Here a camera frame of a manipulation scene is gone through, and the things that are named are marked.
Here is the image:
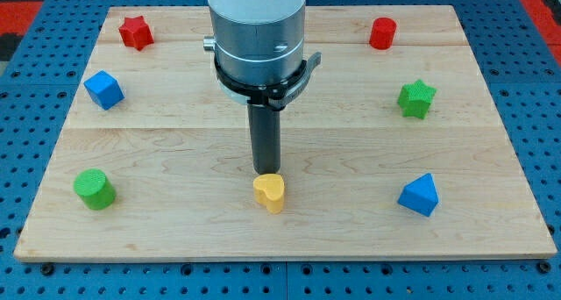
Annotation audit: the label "yellow heart block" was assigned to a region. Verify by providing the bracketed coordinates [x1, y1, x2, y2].
[252, 174, 286, 214]

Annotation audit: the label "red star block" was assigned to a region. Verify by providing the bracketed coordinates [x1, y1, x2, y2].
[118, 16, 154, 51]

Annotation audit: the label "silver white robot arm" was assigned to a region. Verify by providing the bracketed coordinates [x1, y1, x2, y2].
[203, 0, 322, 111]

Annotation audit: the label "light wooden board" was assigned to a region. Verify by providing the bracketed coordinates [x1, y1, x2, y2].
[14, 5, 557, 263]

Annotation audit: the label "blue triangular prism block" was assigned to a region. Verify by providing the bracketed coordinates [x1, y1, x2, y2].
[398, 173, 439, 217]

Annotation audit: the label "blue cube block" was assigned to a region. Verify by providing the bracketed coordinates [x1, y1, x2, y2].
[83, 70, 124, 111]

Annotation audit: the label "green star block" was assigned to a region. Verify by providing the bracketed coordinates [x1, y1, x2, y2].
[397, 79, 437, 119]

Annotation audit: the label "black clamp ring with lever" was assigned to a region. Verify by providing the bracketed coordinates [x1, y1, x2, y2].
[213, 51, 323, 112]

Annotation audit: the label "red cylinder block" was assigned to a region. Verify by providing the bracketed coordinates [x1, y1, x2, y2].
[369, 17, 397, 50]

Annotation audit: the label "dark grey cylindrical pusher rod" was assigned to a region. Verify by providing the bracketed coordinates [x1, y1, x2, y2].
[247, 105, 281, 175]

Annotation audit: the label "green cylinder block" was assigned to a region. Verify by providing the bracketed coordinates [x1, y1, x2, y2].
[73, 168, 117, 211]

